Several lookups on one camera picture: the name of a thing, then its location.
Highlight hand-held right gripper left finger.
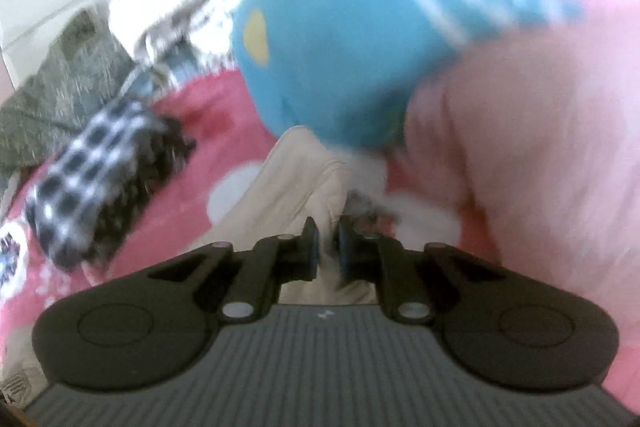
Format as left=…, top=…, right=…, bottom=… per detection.
left=145, top=217, right=321, bottom=325

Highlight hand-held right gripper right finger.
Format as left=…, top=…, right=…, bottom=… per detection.
left=337, top=216, right=506, bottom=325

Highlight beige pants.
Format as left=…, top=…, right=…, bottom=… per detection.
left=210, top=127, right=381, bottom=305

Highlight pink floral bed sheet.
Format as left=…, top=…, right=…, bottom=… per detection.
left=0, top=69, right=501, bottom=358

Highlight blue pillow with yellow dot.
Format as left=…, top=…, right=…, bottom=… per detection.
left=232, top=0, right=583, bottom=150

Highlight pink grey floral quilt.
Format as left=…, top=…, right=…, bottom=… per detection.
left=395, top=0, right=640, bottom=358

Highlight black white plaid shirt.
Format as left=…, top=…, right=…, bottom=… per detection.
left=25, top=99, right=198, bottom=273

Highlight blue plaid pillow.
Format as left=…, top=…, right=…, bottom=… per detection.
left=125, top=42, right=211, bottom=102

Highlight white fluffy blanket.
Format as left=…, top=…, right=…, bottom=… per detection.
left=107, top=0, right=261, bottom=72

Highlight green leaf-print blanket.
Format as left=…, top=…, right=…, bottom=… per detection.
left=0, top=9, right=136, bottom=172

